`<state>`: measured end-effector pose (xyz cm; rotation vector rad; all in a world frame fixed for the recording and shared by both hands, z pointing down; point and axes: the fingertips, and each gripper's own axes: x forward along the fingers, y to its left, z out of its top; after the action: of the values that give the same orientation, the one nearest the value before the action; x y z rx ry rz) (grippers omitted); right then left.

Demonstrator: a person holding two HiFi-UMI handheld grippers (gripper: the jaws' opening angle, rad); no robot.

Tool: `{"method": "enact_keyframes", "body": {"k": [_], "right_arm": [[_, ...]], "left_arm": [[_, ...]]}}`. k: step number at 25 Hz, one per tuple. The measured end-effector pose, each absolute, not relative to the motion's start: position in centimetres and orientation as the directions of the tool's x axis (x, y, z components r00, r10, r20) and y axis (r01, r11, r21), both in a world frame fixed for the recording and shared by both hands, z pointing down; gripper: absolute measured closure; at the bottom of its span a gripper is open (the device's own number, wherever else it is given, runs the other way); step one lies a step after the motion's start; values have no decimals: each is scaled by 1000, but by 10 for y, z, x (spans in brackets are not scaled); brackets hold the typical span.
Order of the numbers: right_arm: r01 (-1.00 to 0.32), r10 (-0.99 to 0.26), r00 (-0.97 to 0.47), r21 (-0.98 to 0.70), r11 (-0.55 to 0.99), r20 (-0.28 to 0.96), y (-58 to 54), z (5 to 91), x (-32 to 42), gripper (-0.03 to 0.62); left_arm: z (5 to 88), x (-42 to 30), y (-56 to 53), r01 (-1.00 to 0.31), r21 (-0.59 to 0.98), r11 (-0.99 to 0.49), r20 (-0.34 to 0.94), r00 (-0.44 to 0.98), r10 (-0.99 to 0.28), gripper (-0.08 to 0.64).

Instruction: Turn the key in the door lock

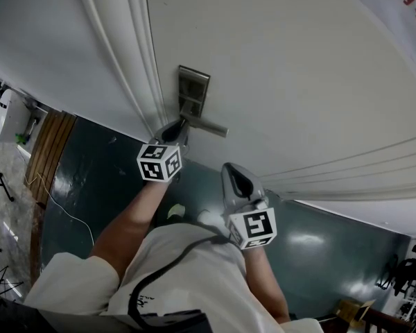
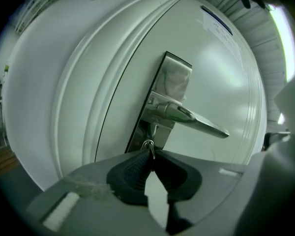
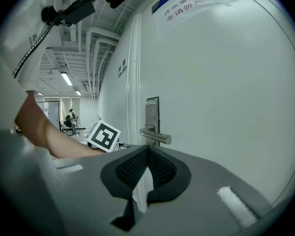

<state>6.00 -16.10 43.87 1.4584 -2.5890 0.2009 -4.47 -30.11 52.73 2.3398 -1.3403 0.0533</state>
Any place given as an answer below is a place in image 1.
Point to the white door frame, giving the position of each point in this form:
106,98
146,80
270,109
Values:
138,47

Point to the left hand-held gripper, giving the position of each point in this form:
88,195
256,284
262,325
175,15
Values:
159,163

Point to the white paper door sign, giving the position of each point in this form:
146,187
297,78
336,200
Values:
402,19

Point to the cardboard box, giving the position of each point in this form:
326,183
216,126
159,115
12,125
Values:
353,310

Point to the metal door lock plate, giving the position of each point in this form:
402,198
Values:
194,89

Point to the small green object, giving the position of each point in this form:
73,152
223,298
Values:
21,138

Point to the dark wooden furniture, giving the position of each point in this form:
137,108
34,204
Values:
388,323

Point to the person's white shirt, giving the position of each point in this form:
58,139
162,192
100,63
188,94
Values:
201,283

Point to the wooden slat panel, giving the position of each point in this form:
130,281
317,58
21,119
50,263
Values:
50,151

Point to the white oval device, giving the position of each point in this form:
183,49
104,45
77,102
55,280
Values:
1,116

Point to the person's shoe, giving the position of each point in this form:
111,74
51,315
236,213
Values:
209,220
176,211

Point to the black metal stand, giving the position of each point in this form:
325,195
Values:
1,186

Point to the black equipment pile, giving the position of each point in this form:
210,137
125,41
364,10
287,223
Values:
409,272

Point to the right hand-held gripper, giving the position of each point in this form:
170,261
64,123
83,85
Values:
256,225

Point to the person's right forearm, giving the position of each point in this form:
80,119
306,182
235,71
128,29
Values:
267,283

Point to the person's left shoe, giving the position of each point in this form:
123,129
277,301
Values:
176,211

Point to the person's left forearm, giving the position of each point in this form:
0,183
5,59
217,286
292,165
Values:
131,227

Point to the white door with handle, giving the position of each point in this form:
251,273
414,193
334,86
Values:
281,64

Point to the person's right shoe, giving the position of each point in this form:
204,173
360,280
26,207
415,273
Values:
209,220

